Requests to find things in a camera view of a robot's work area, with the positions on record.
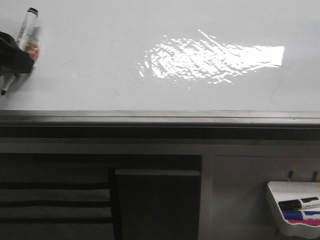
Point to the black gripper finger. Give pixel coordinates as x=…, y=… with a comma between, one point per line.
x=13, y=60

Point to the white whiteboard marker black cap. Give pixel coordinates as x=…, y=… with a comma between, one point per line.
x=26, y=42

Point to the grey black striped fabric organizer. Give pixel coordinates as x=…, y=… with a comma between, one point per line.
x=59, y=209

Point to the dark rectangular panel white top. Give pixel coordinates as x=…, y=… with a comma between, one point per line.
x=159, y=205

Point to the white plastic marker tray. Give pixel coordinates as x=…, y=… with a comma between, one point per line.
x=277, y=191

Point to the blue capped marker in tray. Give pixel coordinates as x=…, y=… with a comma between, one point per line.
x=301, y=215

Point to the black capped marker in tray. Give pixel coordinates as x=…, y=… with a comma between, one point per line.
x=300, y=204

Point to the pink marker in tray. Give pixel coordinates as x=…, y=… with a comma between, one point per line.
x=309, y=222

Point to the white whiteboard with metal frame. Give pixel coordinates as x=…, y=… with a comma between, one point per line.
x=168, y=62

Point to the white cabinet frame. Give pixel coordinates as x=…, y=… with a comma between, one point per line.
x=234, y=174

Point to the left black wall hook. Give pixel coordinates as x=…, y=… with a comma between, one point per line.
x=290, y=175

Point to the black wall hook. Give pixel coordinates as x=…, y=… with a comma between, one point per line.
x=290, y=175
x=314, y=176

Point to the right black wall hook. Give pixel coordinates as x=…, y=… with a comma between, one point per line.
x=314, y=176

